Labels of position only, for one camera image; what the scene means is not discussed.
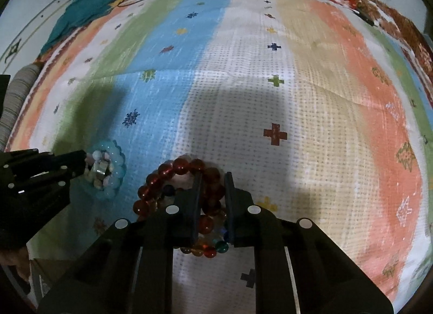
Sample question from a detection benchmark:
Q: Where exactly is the pastel cube bead bracelet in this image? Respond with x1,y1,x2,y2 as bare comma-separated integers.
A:
86,151,114,189

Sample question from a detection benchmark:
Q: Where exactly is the small black object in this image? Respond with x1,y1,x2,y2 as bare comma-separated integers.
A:
355,8,379,28

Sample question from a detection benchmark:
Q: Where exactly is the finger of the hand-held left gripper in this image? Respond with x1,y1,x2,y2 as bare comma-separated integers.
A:
0,148,88,179
0,171,85,251

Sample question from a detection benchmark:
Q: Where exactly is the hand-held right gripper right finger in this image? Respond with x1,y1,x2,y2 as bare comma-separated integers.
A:
224,171,395,314

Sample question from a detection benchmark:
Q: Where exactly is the white patterned cloth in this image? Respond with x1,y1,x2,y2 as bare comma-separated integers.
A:
0,0,85,74

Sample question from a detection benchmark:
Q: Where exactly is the red bead bracelet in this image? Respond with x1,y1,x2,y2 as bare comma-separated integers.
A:
133,154,227,235

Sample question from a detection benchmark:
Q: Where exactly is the light blue bead bracelet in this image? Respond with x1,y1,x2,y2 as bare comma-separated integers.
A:
82,139,128,201

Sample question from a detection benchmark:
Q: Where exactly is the multicolour bead bracelet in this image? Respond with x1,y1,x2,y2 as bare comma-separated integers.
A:
159,185,231,260

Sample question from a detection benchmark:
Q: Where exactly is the striped pastel blanket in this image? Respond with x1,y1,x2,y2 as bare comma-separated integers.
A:
5,0,433,314

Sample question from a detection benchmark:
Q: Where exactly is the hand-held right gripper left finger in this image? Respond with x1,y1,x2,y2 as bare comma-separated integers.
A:
37,173,204,314

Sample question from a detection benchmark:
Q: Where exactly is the grey striped cloth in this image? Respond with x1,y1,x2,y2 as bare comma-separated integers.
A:
0,63,42,152

